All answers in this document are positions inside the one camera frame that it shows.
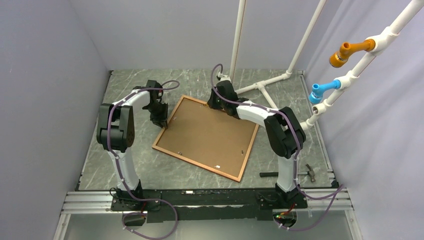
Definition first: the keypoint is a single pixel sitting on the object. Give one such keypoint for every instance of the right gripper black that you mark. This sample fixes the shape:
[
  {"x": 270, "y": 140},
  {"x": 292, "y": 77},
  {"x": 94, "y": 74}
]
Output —
[{"x": 211, "y": 102}]

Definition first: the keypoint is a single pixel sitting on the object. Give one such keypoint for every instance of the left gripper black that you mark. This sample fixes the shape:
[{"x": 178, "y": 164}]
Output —
[{"x": 161, "y": 120}]

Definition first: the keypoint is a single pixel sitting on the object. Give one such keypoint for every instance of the red wooden picture frame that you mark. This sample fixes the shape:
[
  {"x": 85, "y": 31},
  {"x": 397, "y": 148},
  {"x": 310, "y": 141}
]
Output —
[{"x": 205, "y": 139}]

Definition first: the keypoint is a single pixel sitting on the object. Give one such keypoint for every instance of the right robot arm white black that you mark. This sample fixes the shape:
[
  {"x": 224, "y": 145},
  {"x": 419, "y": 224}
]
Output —
[{"x": 285, "y": 134}]

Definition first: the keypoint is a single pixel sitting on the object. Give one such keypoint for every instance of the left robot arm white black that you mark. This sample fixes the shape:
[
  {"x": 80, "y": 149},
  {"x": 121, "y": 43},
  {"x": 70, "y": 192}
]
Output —
[{"x": 116, "y": 134}]

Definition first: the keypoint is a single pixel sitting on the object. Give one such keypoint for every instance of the blue pipe fitting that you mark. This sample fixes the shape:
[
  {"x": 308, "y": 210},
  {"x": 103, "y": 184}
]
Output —
[{"x": 318, "y": 90}]

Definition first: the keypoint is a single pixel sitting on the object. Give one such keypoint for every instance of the orange pipe fitting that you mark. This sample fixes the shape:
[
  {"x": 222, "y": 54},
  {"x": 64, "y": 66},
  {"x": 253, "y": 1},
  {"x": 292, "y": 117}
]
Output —
[{"x": 341, "y": 56}]

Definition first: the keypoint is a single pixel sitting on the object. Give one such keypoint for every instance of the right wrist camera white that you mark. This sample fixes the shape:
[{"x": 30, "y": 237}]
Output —
[{"x": 223, "y": 78}]

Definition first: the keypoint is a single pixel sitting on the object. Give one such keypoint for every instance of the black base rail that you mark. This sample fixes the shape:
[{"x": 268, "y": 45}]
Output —
[{"x": 209, "y": 204}]

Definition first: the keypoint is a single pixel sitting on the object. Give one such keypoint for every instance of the black handle hammer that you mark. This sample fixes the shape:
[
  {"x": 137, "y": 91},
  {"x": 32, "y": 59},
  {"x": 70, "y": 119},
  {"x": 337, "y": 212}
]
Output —
[{"x": 310, "y": 173}]

